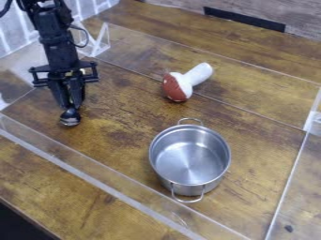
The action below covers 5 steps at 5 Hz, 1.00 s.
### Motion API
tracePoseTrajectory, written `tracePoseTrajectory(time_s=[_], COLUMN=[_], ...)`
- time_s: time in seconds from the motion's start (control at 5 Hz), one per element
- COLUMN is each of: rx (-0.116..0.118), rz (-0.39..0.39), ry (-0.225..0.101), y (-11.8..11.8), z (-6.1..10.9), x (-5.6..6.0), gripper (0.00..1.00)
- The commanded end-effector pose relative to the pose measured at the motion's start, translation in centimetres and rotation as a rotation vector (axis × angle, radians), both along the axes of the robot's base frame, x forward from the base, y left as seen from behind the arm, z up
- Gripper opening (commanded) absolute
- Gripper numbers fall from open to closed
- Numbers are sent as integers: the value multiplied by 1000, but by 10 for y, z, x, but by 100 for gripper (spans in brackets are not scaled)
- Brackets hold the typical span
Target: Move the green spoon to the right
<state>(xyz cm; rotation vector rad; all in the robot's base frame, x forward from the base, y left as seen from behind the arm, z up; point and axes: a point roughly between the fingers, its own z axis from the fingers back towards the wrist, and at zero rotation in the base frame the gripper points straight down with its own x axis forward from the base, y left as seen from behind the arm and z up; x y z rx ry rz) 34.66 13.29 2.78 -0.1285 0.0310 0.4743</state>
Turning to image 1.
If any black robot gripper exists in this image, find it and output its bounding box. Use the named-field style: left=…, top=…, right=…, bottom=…
left=29, top=42, right=98, bottom=109

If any green handled metal spoon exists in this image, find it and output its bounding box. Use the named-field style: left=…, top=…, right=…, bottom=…
left=60, top=70, right=85, bottom=127

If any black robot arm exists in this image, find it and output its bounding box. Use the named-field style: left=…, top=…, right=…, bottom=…
left=17, top=0, right=98, bottom=110

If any red white toy mushroom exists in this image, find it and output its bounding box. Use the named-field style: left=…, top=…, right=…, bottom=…
left=161, top=63, right=212, bottom=102

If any stainless steel pot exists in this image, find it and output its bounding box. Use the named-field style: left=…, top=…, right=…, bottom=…
left=148, top=117, right=231, bottom=203

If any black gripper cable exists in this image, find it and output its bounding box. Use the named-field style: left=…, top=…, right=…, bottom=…
left=0, top=0, right=90, bottom=49

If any clear acrylic barrier wall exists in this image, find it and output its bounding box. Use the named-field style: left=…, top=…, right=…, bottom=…
left=0, top=19, right=321, bottom=240

